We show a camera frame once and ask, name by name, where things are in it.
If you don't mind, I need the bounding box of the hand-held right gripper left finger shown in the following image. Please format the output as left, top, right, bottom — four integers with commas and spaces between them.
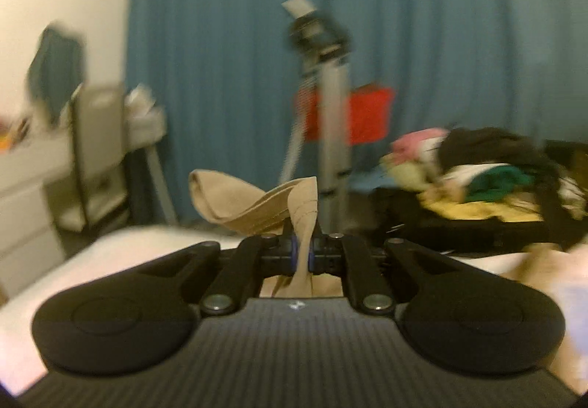
138, 234, 300, 316

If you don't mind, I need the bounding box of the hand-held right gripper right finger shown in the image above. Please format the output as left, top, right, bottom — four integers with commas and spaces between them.
307, 232, 453, 315

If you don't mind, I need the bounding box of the beige cloth garment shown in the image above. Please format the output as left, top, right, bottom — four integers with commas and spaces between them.
188, 169, 343, 299

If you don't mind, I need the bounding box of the pile of mixed clothes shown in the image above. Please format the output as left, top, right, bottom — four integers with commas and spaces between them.
379, 127, 588, 225

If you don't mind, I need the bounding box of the red plastic basket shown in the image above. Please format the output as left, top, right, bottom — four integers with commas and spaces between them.
294, 84, 397, 145

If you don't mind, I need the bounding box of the white bed sheet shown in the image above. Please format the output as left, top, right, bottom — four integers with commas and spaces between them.
0, 224, 588, 397

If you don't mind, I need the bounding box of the grey folding chair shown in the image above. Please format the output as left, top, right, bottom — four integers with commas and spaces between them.
55, 84, 178, 234

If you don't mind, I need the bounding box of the blue curtain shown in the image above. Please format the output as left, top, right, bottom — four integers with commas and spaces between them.
124, 0, 588, 225

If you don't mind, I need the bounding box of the white drawer cabinet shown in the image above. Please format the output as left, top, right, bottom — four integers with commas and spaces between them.
0, 112, 81, 303

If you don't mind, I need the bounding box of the teal hanging garment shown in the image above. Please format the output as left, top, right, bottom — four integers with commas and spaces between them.
25, 22, 88, 126

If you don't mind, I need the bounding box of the silver camera tripod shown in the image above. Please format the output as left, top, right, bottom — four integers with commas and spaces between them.
278, 0, 354, 237

